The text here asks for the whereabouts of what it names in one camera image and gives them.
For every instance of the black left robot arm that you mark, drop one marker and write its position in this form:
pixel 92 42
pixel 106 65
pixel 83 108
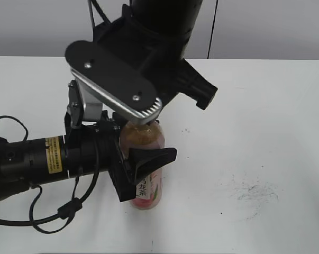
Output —
pixel 32 162

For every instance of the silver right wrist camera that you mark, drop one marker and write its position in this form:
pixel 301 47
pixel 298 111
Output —
pixel 113 82

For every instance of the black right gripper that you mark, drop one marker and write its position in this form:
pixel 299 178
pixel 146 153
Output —
pixel 158 57

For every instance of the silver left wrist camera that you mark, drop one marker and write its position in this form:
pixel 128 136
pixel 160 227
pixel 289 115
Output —
pixel 82 106

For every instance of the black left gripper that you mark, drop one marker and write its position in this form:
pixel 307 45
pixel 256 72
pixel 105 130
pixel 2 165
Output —
pixel 91 149

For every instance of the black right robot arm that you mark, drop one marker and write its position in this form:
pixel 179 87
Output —
pixel 177 16

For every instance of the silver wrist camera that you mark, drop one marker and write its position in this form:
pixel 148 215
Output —
pixel 113 82
pixel 82 106

